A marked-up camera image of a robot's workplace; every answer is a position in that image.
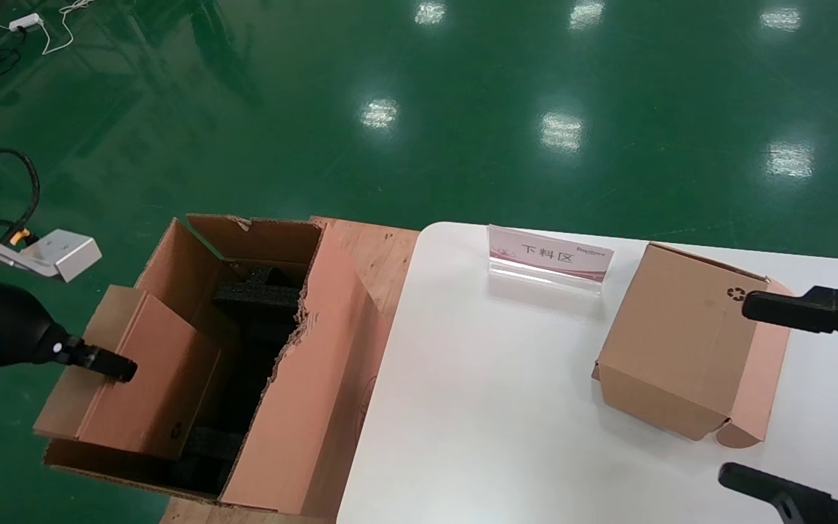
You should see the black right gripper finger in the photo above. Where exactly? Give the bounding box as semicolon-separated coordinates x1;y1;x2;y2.
719;463;838;524
742;286;838;365

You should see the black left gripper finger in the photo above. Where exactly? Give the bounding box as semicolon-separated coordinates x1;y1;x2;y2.
35;331;138;384

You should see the small cardboard box recycle symbol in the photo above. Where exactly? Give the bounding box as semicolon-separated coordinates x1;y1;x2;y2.
32;284;222;461
592;242;794;448

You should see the big open cardboard box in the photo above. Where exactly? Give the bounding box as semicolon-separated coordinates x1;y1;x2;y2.
41;213;392;519

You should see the acrylic sign with Chinese text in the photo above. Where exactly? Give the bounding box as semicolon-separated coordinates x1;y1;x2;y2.
487;223;615;295

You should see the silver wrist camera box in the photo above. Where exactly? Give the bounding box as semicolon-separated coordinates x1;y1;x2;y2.
0;229;103;283

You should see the black cable with yellow tag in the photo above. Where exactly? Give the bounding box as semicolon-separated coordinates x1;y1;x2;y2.
0;148;41;245

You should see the thin white cable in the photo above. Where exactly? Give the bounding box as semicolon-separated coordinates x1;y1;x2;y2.
41;0;96;57

